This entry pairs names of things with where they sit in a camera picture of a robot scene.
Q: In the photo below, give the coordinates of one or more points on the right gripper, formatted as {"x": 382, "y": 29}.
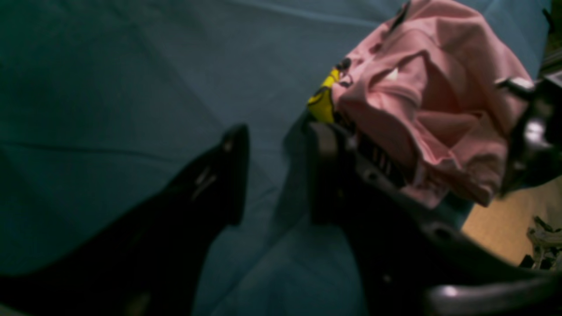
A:
{"x": 535, "y": 145}

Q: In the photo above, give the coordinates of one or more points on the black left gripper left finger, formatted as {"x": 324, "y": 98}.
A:
{"x": 148, "y": 262}

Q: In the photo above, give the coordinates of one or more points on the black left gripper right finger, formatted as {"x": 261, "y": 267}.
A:
{"x": 411, "y": 261}

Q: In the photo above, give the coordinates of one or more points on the pink T-shirt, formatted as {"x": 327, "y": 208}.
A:
{"x": 419, "y": 96}

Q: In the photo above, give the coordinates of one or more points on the teal table cloth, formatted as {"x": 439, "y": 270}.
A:
{"x": 104, "y": 102}

